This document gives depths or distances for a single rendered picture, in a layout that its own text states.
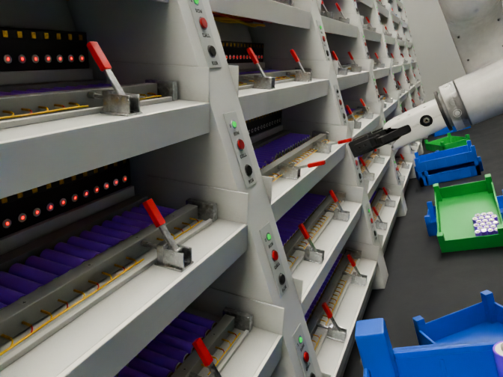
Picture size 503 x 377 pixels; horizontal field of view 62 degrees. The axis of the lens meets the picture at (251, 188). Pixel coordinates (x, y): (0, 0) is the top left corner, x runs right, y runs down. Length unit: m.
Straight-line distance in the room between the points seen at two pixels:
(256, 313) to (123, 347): 0.31
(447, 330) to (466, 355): 0.83
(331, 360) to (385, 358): 0.67
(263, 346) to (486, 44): 0.65
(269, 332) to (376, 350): 0.43
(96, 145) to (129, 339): 0.20
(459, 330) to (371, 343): 0.88
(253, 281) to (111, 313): 0.29
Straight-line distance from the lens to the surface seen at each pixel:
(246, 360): 0.68
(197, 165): 0.67
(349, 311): 1.13
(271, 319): 0.72
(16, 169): 0.40
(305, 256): 0.95
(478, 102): 0.79
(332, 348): 1.01
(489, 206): 1.77
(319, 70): 1.30
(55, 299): 0.48
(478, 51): 0.89
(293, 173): 0.89
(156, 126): 0.53
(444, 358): 0.33
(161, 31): 0.68
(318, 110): 1.31
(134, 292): 0.49
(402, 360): 0.33
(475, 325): 1.20
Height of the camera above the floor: 0.64
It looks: 9 degrees down
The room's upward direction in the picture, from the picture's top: 17 degrees counter-clockwise
